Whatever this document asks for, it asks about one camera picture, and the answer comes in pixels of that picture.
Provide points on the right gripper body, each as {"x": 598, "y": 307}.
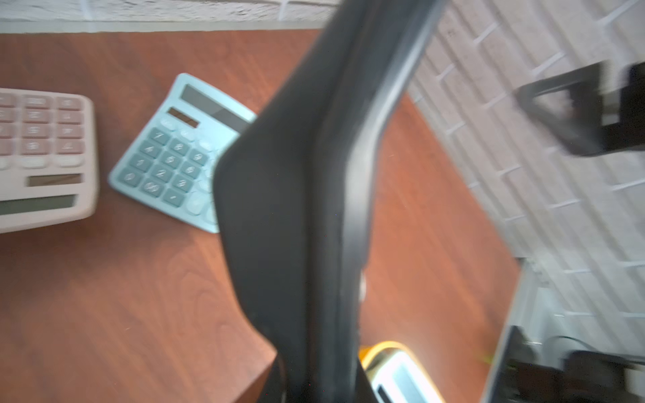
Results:
{"x": 622, "y": 119}

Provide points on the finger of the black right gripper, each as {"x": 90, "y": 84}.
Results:
{"x": 579, "y": 127}

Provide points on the black calculator face down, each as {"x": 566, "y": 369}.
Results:
{"x": 294, "y": 196}

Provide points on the pink calculator face down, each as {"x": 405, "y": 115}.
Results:
{"x": 396, "y": 377}

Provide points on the teal calculator keys up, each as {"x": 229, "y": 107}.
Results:
{"x": 169, "y": 166}

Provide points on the small pink calculator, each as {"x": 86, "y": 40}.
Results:
{"x": 49, "y": 159}

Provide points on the yellow storage tray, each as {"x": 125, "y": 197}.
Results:
{"x": 368, "y": 354}

